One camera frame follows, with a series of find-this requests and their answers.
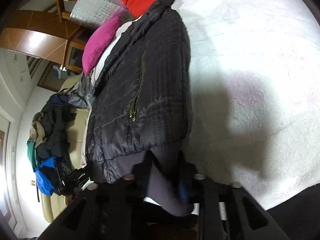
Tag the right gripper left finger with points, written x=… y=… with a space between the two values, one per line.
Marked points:
x=112 y=211

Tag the pile of dark clothes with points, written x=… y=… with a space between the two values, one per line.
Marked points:
x=48 y=146

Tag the magenta pillow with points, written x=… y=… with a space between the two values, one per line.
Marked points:
x=98 y=42

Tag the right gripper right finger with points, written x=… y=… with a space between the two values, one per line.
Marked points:
x=225 y=211

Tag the white bedspread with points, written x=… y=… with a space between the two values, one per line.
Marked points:
x=255 y=94

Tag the person's left hand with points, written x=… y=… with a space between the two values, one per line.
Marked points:
x=69 y=198

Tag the grey folded garment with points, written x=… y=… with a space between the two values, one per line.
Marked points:
x=81 y=93

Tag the black quilted jacket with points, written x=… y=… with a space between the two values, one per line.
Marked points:
x=140 y=105

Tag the silver foil insulation panel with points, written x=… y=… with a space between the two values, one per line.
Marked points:
x=93 y=13

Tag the wooden cabinet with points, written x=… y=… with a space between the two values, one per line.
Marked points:
x=41 y=34

